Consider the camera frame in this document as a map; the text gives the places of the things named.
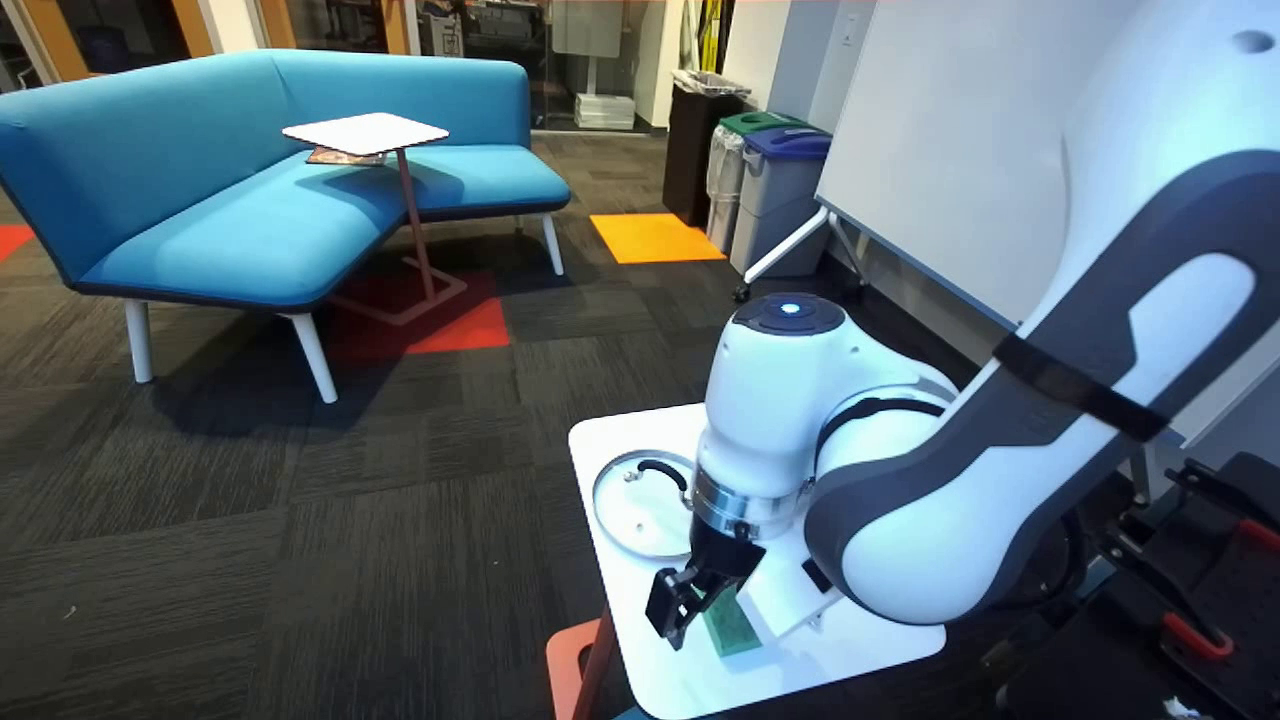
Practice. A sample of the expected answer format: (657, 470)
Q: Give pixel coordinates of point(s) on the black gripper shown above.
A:
(720, 556)

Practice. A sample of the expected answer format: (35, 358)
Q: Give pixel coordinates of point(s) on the green sponge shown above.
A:
(733, 629)

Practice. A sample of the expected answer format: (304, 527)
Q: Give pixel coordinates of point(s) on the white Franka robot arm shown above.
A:
(1065, 401)

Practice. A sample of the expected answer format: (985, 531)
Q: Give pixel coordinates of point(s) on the glass pot lid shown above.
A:
(624, 522)

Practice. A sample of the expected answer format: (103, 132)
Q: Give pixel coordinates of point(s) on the white table red base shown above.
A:
(695, 680)

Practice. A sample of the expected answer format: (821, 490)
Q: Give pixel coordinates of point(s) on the black robot mounting board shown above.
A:
(1104, 666)

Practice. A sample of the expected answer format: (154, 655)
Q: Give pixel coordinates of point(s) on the grey bin blue lid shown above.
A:
(782, 186)

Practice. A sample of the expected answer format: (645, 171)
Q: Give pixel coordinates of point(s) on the grey bin green lid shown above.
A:
(726, 163)

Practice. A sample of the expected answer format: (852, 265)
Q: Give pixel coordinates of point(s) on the black trash bin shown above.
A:
(695, 146)

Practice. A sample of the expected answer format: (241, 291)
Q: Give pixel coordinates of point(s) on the white storage box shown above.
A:
(606, 109)

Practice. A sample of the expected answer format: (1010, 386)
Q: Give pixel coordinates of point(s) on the white rolling whiteboard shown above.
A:
(933, 132)

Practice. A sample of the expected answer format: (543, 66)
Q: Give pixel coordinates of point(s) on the small white side table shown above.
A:
(362, 128)

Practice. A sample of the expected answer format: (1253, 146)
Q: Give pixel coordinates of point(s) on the blue corner sofa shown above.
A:
(202, 201)

